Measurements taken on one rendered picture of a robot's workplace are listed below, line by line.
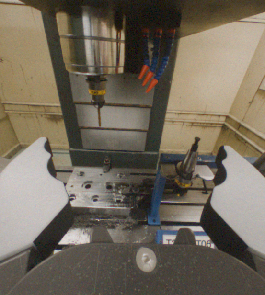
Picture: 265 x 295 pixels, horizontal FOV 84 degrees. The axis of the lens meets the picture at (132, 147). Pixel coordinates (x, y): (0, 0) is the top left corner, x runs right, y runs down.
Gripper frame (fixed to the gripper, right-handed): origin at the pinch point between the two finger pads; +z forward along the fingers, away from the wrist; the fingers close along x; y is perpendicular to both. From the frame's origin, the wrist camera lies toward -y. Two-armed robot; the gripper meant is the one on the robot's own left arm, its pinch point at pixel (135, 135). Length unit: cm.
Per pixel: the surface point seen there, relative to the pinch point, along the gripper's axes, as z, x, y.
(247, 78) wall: 112, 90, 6
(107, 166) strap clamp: 48, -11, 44
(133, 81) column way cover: 78, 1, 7
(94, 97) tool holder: 33.7, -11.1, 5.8
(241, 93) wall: 112, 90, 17
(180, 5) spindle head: 22.5, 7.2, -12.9
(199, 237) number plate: 16, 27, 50
